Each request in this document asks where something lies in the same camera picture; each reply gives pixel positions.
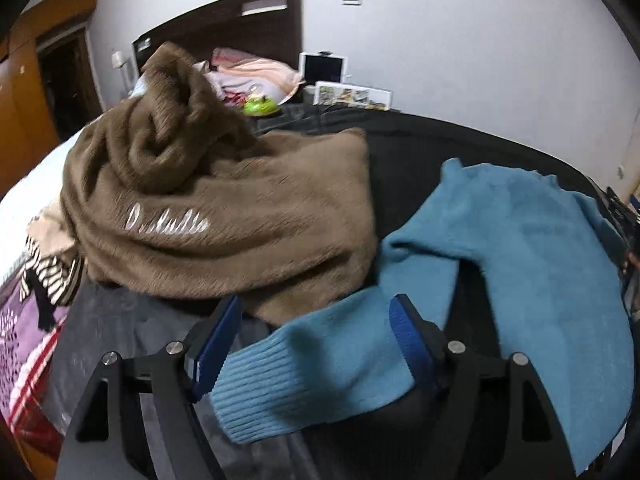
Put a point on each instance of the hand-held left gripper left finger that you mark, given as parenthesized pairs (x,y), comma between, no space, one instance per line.
(220,347)

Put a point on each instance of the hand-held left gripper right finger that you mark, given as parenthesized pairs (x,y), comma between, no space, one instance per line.
(409,337)

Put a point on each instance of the blue knit sweater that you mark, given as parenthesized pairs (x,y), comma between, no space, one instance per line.
(500,260)

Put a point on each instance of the brown fuzzy garment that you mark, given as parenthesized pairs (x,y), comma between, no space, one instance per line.
(225,210)

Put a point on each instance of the striped garment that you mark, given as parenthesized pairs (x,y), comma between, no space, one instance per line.
(52,272)

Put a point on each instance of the black cloth sheet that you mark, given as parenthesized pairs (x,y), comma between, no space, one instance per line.
(410,145)

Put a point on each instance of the purple patterned bedsheet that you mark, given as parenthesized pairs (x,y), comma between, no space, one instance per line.
(22,360)

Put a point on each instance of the beige cloth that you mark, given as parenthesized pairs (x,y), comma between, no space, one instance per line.
(50,230)

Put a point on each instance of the green toy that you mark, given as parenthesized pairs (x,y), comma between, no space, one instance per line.
(259,106)

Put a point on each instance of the white bed sheet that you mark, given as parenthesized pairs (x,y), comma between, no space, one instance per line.
(35,180)

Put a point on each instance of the light floral blanket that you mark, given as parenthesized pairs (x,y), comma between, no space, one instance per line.
(225,82)

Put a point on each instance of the pink pillow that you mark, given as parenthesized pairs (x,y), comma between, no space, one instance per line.
(262,72)

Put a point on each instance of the white tablet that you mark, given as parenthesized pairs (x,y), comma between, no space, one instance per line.
(322,66)

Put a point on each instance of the white bedside lamp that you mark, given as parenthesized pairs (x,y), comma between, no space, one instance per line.
(120,62)

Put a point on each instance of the dark wooden headboard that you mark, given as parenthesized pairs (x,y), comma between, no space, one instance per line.
(260,35)

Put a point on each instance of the wooden wardrobe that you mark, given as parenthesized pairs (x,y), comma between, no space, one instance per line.
(30,85)

